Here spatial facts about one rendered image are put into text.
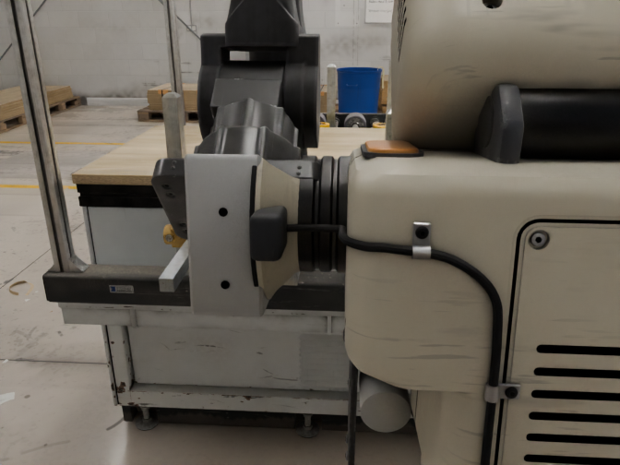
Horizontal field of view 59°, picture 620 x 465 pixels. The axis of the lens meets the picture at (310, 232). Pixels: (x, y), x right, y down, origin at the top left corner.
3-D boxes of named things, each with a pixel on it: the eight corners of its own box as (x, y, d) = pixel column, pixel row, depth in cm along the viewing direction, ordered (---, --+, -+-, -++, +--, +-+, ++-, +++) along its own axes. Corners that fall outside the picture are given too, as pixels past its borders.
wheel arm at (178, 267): (175, 295, 111) (173, 277, 110) (159, 295, 112) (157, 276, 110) (221, 220, 152) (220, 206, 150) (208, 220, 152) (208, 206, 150)
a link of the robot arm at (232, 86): (207, 121, 42) (276, 122, 42) (224, 33, 48) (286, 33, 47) (226, 190, 50) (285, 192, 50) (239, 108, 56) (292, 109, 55)
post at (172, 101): (193, 287, 139) (176, 93, 122) (180, 287, 140) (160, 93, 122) (196, 280, 143) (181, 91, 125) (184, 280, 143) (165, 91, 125)
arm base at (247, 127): (147, 174, 38) (322, 177, 37) (169, 89, 42) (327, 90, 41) (178, 240, 45) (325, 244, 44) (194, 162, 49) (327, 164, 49)
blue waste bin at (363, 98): (383, 132, 655) (386, 68, 628) (334, 131, 658) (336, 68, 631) (380, 123, 709) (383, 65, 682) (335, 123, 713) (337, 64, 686)
